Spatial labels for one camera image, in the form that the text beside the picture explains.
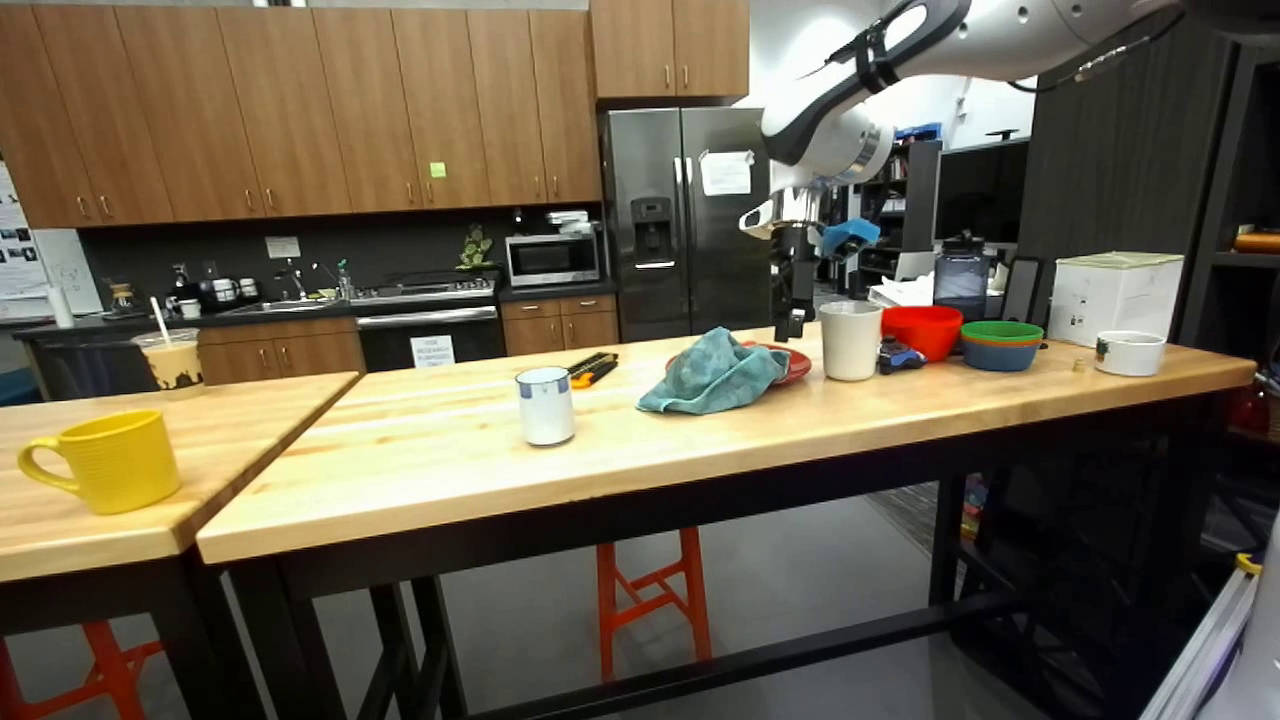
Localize white wall poster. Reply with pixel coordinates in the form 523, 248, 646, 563
0, 154, 74, 333

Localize black steel oven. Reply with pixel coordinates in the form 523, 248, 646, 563
347, 284, 507, 372

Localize orange metal stool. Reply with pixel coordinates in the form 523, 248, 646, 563
593, 523, 717, 687
0, 614, 174, 720

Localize dark steel refrigerator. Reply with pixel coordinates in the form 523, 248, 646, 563
600, 99, 781, 342

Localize white bowl with coffee beans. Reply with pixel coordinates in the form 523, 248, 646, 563
1091, 329, 1174, 381

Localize green bowl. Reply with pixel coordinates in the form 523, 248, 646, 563
962, 314, 1050, 351

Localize black shelving unit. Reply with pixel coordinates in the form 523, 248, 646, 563
1176, 36, 1280, 372

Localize long wooden table black frame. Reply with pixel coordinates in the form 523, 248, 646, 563
197, 314, 1262, 720

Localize short wooden table black frame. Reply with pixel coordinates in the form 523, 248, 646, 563
0, 368, 365, 720

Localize yellow mug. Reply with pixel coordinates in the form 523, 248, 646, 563
18, 407, 184, 517

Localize blue bowl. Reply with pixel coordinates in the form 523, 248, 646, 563
962, 340, 1050, 375

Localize blue microfibre towel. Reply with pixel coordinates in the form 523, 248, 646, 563
638, 323, 791, 421

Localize beige cup with straw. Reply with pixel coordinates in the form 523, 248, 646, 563
135, 292, 210, 391

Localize small dark blue object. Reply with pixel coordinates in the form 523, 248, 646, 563
874, 336, 934, 375

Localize tall white cup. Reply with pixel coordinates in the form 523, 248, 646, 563
815, 300, 889, 385

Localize dark background shelf unit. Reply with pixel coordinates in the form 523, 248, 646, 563
851, 132, 940, 292

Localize white paper on refrigerator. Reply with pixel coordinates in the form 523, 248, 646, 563
696, 148, 759, 200

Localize brown wall cabinets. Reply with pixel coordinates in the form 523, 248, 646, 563
0, 0, 605, 231

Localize red bowl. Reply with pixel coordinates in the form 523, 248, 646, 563
877, 305, 970, 368

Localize white cardboard box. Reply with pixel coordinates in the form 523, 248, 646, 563
1044, 248, 1188, 351

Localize small white can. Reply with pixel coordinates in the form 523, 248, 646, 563
514, 362, 582, 452

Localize small white card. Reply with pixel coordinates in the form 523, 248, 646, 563
407, 333, 462, 372

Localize brown cabinets above refrigerator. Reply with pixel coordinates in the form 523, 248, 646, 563
587, 0, 754, 102

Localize orange red plate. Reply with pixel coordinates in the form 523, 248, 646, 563
660, 336, 815, 391

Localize steel microwave oven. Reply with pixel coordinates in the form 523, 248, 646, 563
500, 228, 610, 292

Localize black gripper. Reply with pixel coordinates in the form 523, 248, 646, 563
770, 221, 821, 342

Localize yellow black hand tool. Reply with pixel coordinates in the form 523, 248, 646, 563
564, 347, 625, 391

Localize black chair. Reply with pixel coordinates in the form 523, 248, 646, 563
12, 323, 165, 404

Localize green potted plant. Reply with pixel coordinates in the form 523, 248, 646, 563
455, 221, 500, 274

